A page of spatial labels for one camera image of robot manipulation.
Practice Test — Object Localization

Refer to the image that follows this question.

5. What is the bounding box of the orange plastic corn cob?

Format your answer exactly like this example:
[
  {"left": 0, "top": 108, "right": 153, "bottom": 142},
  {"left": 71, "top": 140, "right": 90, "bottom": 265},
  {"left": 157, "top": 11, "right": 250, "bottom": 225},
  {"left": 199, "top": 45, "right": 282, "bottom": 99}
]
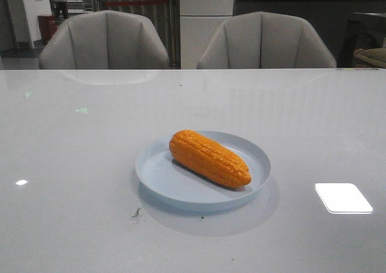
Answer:
[{"left": 169, "top": 130, "right": 252, "bottom": 188}]

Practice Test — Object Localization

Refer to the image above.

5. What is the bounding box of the light blue round plate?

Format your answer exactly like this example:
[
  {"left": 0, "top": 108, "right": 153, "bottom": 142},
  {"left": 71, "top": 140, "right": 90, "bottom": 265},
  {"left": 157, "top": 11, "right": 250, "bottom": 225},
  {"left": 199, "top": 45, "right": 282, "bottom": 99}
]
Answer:
[{"left": 135, "top": 130, "right": 271, "bottom": 212}]

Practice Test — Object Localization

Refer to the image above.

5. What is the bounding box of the right grey upholstered chair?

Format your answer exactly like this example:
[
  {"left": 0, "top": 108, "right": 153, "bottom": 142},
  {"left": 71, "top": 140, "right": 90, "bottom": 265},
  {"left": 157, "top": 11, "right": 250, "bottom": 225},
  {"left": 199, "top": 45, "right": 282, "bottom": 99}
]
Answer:
[{"left": 197, "top": 11, "right": 337, "bottom": 69}]

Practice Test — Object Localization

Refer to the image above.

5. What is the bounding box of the grey upholstered chair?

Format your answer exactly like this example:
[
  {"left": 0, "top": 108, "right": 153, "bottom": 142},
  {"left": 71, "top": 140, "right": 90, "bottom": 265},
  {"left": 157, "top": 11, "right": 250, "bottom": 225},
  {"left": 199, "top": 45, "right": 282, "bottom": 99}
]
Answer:
[
  {"left": 39, "top": 10, "right": 169, "bottom": 70},
  {"left": 197, "top": 11, "right": 337, "bottom": 69}
]

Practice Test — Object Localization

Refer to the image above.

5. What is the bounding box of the white cabinet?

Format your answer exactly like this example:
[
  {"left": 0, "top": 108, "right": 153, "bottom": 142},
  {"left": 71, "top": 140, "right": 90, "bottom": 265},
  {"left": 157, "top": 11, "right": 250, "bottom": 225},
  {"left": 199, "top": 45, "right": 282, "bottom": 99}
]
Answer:
[{"left": 179, "top": 0, "right": 233, "bottom": 69}]

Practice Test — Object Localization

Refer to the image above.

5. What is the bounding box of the left grey upholstered chair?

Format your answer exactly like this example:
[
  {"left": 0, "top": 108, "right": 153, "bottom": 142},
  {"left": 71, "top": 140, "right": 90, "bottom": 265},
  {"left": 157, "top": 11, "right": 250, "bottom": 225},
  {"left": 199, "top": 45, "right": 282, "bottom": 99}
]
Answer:
[{"left": 39, "top": 10, "right": 169, "bottom": 70}]

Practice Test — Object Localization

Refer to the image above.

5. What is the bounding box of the red barrier belt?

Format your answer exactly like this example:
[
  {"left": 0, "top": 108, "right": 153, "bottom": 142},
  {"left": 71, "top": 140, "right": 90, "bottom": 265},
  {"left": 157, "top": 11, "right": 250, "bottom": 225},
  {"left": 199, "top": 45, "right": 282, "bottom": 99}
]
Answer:
[{"left": 102, "top": 0, "right": 170, "bottom": 7}]

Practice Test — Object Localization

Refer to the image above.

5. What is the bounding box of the dark counter with white top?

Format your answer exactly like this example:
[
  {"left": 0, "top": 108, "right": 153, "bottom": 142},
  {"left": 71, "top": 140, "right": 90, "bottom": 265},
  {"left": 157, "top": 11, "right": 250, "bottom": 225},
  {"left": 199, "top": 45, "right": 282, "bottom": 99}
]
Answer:
[{"left": 233, "top": 0, "right": 385, "bottom": 61}]

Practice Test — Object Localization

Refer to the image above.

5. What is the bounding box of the red trash bin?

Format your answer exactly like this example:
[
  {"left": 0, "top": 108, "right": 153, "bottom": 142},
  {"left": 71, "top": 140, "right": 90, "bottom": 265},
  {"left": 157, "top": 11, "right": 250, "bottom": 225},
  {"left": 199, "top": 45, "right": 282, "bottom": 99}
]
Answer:
[{"left": 37, "top": 14, "right": 57, "bottom": 45}]

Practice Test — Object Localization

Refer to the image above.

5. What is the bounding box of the dark armchair with cushion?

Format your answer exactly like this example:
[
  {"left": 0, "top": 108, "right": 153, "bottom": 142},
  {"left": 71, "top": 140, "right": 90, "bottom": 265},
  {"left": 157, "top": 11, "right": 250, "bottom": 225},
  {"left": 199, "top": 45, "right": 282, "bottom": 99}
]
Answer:
[{"left": 337, "top": 13, "right": 385, "bottom": 67}]

